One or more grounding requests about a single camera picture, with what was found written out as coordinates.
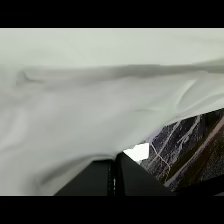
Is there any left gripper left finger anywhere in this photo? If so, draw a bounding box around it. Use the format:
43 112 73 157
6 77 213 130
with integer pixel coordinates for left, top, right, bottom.
54 159 113 197

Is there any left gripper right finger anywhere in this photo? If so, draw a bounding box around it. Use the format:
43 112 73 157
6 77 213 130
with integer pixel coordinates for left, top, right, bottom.
114 151 177 197

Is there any white shirt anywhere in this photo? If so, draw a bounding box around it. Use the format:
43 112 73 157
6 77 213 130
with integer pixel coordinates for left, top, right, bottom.
0 28 224 197

